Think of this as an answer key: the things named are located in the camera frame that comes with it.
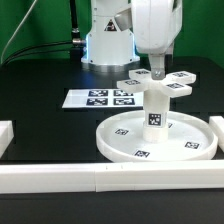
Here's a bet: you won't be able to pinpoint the white round table top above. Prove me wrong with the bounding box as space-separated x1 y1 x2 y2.
96 110 218 162

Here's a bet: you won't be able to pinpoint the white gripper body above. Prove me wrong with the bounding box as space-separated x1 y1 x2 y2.
131 0 182 55

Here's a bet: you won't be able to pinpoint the white cross-shaped table base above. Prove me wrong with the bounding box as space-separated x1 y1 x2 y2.
117 69 196 98

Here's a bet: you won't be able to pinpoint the white marker tag sheet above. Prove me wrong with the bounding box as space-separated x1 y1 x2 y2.
62 89 143 109

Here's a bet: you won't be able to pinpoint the white right fence block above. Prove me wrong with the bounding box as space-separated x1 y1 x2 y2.
209 116 224 152

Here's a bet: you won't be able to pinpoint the black cables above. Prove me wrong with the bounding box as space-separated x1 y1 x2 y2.
0 0 88 65

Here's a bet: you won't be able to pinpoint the black post connector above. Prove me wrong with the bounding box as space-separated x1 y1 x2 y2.
69 0 83 60

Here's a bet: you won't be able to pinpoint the white fence block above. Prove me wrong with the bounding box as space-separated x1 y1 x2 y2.
209 116 224 152
0 121 14 158

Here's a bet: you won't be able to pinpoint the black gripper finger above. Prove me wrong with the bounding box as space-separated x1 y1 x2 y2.
149 54 165 80

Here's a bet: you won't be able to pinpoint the white left fence block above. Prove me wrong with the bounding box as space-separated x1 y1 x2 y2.
0 121 14 158

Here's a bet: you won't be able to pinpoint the white front fence bar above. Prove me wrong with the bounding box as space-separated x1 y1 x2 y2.
0 160 224 194

